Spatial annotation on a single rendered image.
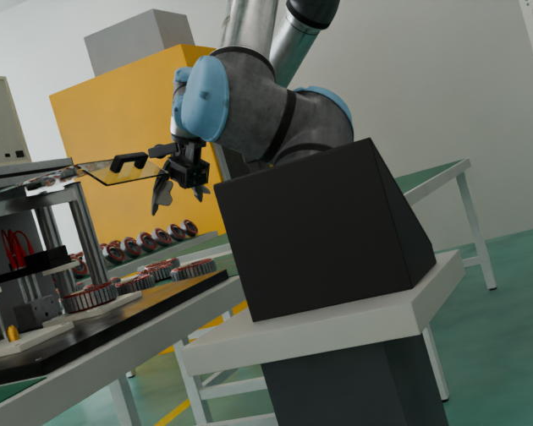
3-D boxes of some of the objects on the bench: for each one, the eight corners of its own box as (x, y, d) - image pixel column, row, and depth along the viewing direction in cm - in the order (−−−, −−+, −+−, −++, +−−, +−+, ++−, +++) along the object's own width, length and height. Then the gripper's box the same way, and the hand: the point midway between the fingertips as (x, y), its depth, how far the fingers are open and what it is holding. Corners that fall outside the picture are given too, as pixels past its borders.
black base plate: (229, 278, 171) (226, 268, 171) (45, 375, 112) (40, 360, 112) (62, 319, 190) (58, 310, 190) (-172, 421, 131) (-176, 407, 131)
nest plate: (142, 295, 165) (140, 290, 165) (102, 314, 152) (101, 308, 152) (86, 309, 171) (85, 303, 171) (43, 328, 158) (41, 322, 158)
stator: (226, 269, 192) (222, 254, 191) (191, 282, 184) (187, 267, 184) (199, 274, 200) (195, 260, 200) (165, 286, 192) (161, 272, 192)
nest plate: (74, 327, 143) (72, 320, 143) (20, 352, 129) (18, 345, 129) (13, 341, 149) (11, 335, 149) (-46, 367, 135) (-47, 360, 135)
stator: (129, 294, 164) (124, 277, 163) (94, 308, 154) (89, 291, 154) (90, 303, 169) (85, 286, 169) (54, 318, 159) (49, 300, 159)
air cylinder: (60, 318, 170) (52, 293, 169) (38, 327, 163) (30, 302, 163) (42, 322, 172) (35, 298, 171) (19, 331, 165) (12, 307, 165)
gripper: (166, 148, 172) (161, 228, 181) (232, 133, 185) (224, 209, 194) (143, 136, 177) (139, 214, 186) (208, 122, 191) (201, 196, 199)
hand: (175, 208), depth 192 cm, fingers open, 14 cm apart
